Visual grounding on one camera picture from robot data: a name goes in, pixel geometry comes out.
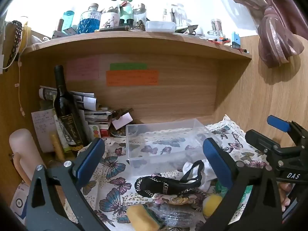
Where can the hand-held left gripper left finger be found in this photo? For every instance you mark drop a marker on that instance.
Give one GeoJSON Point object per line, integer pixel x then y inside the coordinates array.
{"type": "Point", "coordinates": [90, 159]}

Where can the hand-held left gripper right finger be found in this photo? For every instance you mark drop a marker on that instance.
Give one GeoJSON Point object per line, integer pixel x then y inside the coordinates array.
{"type": "Point", "coordinates": [214, 159]}

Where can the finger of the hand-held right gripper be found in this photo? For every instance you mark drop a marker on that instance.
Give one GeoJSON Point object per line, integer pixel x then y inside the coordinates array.
{"type": "Point", "coordinates": [276, 123]}
{"type": "Point", "coordinates": [259, 139]}

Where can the white cloth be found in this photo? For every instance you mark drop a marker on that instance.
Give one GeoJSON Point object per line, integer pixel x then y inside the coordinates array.
{"type": "Point", "coordinates": [190, 169]}

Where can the yellow soft ball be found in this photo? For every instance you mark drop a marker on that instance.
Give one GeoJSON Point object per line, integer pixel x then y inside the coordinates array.
{"type": "Point", "coordinates": [211, 204]}

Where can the clear plastic box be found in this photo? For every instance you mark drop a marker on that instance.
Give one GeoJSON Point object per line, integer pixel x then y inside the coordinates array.
{"type": "Point", "coordinates": [168, 134]}

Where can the floral scrunchie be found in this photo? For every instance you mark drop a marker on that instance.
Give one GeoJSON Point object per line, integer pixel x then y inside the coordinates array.
{"type": "Point", "coordinates": [173, 199]}

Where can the yellow sponge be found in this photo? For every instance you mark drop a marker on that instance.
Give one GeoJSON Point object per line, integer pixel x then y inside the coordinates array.
{"type": "Point", "coordinates": [142, 217]}

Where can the person's right hand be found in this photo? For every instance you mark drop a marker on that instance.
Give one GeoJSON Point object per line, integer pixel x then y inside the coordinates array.
{"type": "Point", "coordinates": [286, 195]}

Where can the butterfly print tablecloth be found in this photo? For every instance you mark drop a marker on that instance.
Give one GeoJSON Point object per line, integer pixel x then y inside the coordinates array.
{"type": "Point", "coordinates": [115, 173]}

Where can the yellow candle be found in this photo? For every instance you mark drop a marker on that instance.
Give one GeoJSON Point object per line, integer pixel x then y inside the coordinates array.
{"type": "Point", "coordinates": [57, 146]}

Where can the stack of magazines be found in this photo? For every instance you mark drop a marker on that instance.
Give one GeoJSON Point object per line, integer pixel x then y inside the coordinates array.
{"type": "Point", "coordinates": [96, 115]}

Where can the dark wine bottle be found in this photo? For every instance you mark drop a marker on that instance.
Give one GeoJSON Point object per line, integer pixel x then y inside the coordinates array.
{"type": "Point", "coordinates": [67, 115]}

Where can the pink card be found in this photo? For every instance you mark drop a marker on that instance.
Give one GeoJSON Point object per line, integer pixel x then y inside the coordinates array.
{"type": "Point", "coordinates": [122, 121]}

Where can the white handwritten paper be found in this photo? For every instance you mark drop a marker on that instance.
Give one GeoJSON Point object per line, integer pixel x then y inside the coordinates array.
{"type": "Point", "coordinates": [43, 130]}

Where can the pale pink cylinder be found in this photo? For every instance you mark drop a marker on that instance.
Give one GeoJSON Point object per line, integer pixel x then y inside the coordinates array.
{"type": "Point", "coordinates": [22, 149]}

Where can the white cardboard box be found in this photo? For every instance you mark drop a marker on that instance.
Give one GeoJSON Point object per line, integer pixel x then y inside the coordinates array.
{"type": "Point", "coordinates": [19, 202]}

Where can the pink paper note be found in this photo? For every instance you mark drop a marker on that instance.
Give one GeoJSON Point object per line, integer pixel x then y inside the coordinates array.
{"type": "Point", "coordinates": [83, 68]}

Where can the orange paper note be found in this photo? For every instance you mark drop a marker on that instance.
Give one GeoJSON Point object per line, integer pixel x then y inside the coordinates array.
{"type": "Point", "coordinates": [132, 78]}

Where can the blue pencil sharpener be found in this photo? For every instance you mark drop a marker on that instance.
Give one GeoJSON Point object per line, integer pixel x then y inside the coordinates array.
{"type": "Point", "coordinates": [235, 39]}

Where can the mauve curtain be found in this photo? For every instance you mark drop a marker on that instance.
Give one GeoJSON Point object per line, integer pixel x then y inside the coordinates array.
{"type": "Point", "coordinates": [274, 28]}

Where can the green paper note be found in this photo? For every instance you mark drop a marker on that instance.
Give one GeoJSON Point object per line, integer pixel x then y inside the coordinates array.
{"type": "Point", "coordinates": [127, 66]}

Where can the glass jar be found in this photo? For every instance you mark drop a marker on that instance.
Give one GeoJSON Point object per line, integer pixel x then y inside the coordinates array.
{"type": "Point", "coordinates": [215, 27]}

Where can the wooden shelf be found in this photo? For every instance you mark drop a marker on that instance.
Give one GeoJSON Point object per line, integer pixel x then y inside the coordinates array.
{"type": "Point", "coordinates": [144, 45]}

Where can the blue glass bottle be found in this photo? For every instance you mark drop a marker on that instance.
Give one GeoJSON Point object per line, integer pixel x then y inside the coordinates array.
{"type": "Point", "coordinates": [89, 24]}

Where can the teal plastic bottle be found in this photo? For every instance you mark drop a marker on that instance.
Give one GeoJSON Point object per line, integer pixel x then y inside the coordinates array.
{"type": "Point", "coordinates": [68, 20]}

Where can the hanging beaded band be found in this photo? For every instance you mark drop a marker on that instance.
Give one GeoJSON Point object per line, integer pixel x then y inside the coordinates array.
{"type": "Point", "coordinates": [16, 38]}

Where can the white plastic container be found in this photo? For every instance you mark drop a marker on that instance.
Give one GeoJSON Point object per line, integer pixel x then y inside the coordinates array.
{"type": "Point", "coordinates": [160, 26]}

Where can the tall clear corked bottle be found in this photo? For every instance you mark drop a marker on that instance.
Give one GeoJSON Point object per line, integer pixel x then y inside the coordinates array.
{"type": "Point", "coordinates": [110, 14]}

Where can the clear acrylic organizer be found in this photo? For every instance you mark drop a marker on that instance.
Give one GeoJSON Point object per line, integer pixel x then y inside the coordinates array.
{"type": "Point", "coordinates": [175, 15]}

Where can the mint green bottle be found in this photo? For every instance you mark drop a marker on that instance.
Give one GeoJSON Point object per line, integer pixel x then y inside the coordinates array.
{"type": "Point", "coordinates": [126, 13]}

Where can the clear bottle silver cap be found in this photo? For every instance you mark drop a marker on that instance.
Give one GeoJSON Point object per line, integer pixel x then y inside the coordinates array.
{"type": "Point", "coordinates": [139, 14]}

